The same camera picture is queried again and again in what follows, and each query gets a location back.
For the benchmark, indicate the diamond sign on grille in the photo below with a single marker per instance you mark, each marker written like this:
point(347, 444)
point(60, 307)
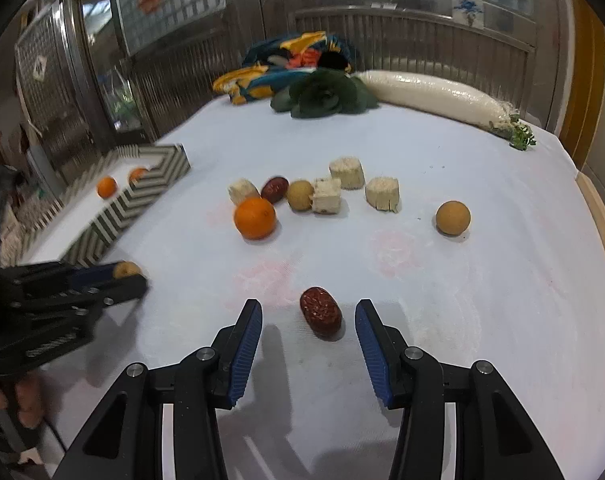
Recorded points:
point(40, 66)

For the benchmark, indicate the red date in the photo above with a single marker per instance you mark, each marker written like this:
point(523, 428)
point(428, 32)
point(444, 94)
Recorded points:
point(321, 312)
point(274, 189)

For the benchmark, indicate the striped tray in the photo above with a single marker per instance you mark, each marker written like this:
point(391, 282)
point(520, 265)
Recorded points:
point(132, 205)

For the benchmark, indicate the colourful patterned cloth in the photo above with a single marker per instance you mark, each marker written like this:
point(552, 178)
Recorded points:
point(262, 77)

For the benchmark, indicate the green leafy vegetable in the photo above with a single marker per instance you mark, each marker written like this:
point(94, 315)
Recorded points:
point(327, 92)

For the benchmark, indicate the person's left hand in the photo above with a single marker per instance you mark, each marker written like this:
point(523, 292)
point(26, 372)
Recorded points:
point(22, 402)

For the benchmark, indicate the tan longan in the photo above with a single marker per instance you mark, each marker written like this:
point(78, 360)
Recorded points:
point(130, 269)
point(452, 217)
point(300, 195)

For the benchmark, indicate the white tablecloth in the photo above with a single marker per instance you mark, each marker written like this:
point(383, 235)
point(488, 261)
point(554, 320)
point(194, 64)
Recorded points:
point(482, 285)

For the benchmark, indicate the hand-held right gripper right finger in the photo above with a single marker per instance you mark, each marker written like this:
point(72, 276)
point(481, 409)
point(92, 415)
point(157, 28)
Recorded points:
point(375, 357)

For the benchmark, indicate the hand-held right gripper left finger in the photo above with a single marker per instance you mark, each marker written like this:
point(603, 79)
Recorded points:
point(245, 352)

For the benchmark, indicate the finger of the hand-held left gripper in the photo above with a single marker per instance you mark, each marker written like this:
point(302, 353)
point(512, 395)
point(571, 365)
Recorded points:
point(122, 290)
point(95, 274)

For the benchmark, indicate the white sugarcane chunk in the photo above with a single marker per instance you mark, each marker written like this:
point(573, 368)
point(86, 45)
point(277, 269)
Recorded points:
point(382, 193)
point(327, 196)
point(242, 191)
point(347, 172)

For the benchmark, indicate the white radish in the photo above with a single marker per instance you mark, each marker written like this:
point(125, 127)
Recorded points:
point(432, 92)

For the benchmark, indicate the orange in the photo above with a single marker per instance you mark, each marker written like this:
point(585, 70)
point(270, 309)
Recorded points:
point(106, 187)
point(255, 217)
point(137, 175)

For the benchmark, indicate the blue print wall tile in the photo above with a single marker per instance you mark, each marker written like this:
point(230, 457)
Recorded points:
point(467, 10)

